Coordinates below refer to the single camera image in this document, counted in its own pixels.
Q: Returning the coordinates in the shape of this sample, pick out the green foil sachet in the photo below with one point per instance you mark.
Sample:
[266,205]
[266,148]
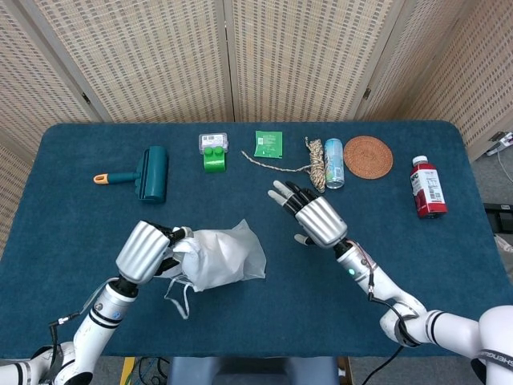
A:
[268,143]

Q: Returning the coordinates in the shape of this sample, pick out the clear plastic small box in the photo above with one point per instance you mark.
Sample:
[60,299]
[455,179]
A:
[212,139]

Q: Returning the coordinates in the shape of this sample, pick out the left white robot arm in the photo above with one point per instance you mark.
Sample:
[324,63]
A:
[100,321]

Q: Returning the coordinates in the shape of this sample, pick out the red juice bottle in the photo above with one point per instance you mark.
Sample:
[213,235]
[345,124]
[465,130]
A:
[429,188]

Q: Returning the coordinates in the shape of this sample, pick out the teal lint roller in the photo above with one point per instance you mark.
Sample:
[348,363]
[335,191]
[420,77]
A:
[152,176]

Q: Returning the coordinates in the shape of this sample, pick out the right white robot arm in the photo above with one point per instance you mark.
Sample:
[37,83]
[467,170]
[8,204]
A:
[441,329]

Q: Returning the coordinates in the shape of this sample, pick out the black floor object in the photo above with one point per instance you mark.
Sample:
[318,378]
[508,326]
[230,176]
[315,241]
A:
[501,216]

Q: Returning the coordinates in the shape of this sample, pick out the round woven rattan coaster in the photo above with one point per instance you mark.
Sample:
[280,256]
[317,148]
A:
[368,156]

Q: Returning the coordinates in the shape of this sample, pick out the white power strip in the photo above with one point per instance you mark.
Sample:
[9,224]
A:
[501,141]

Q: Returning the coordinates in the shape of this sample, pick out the green toy building block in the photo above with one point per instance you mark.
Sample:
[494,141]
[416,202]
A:
[215,162]

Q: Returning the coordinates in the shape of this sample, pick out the blue table cloth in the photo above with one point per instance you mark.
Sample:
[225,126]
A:
[240,321]

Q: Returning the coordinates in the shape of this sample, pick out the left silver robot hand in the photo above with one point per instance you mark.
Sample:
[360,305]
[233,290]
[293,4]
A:
[140,252]

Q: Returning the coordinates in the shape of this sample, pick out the transparent plastic zip bag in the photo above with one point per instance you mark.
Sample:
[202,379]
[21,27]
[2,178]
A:
[252,252]

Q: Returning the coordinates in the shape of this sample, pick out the light blue beverage can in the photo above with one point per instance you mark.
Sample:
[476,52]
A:
[334,164]

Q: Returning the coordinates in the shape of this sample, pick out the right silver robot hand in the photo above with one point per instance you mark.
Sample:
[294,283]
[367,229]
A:
[320,218]

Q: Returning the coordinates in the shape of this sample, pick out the woven folding screen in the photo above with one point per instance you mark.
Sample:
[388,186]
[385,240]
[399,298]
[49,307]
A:
[160,60]

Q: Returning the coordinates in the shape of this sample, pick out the yellow floor strip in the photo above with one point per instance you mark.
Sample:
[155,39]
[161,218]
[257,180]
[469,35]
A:
[128,371]

